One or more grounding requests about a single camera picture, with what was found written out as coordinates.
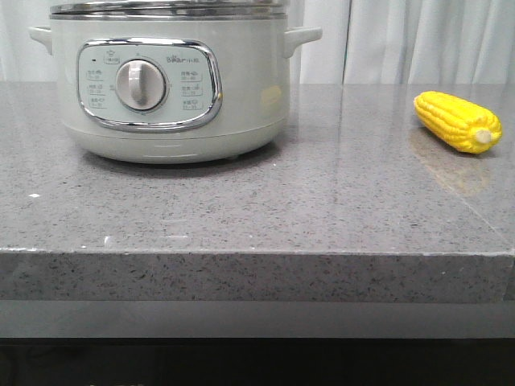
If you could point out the yellow corn cob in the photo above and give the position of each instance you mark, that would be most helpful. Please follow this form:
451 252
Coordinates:
463 125

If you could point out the glass pot lid steel rim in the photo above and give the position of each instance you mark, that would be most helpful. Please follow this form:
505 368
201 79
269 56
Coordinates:
169 10

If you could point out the pale green electric cooking pot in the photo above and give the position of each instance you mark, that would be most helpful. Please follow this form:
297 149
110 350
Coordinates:
172 91

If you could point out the white curtain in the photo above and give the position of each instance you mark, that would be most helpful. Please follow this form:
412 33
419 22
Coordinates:
362 42

